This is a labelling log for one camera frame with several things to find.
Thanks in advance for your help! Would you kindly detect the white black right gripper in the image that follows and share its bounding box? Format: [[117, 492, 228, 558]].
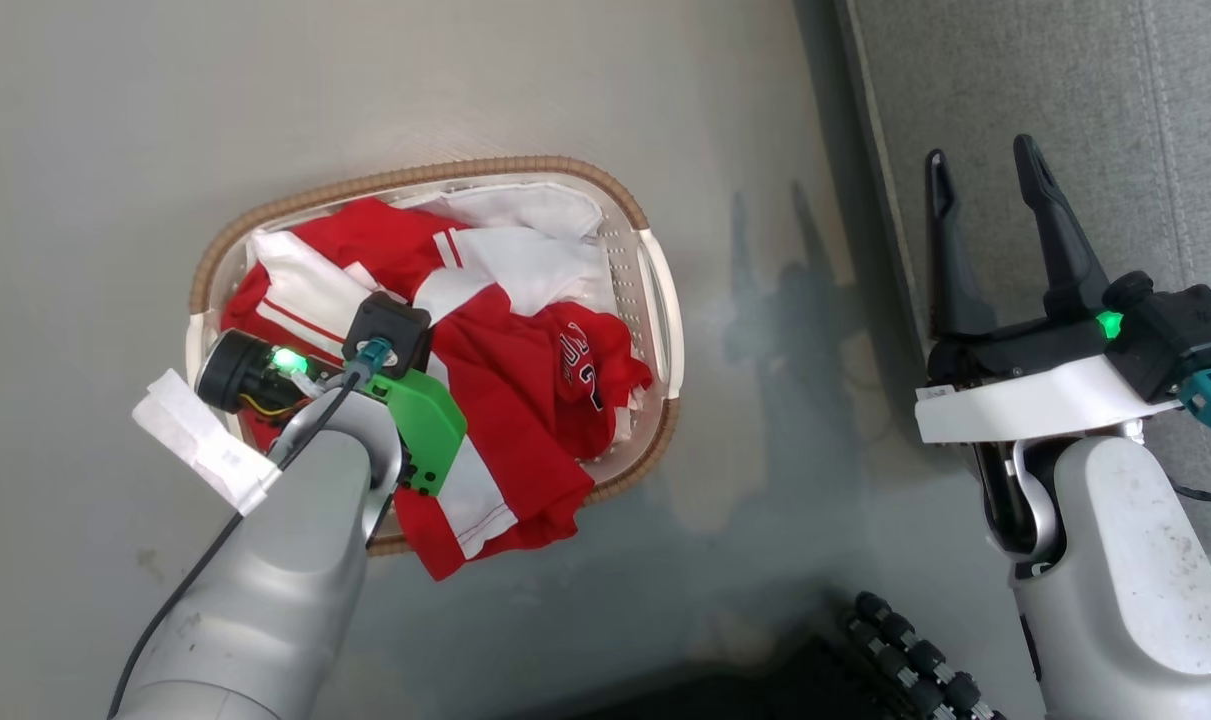
[[913, 133, 1182, 446]]

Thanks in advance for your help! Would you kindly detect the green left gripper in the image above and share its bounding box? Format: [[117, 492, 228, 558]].
[[195, 332, 469, 499]]

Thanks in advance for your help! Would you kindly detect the red white striped garment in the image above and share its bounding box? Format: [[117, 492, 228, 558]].
[[220, 197, 656, 583]]

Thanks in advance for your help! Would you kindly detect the white basket brown woven rim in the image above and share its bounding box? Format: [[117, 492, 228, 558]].
[[185, 155, 686, 558]]

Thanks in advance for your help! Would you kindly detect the grey fabric sofa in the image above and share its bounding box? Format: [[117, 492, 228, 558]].
[[833, 0, 1211, 561]]

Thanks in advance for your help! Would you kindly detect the white paper label tag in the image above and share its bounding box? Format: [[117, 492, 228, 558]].
[[132, 368, 282, 517]]

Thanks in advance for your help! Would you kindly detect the plain white garment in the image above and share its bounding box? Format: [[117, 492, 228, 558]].
[[405, 183, 608, 241]]

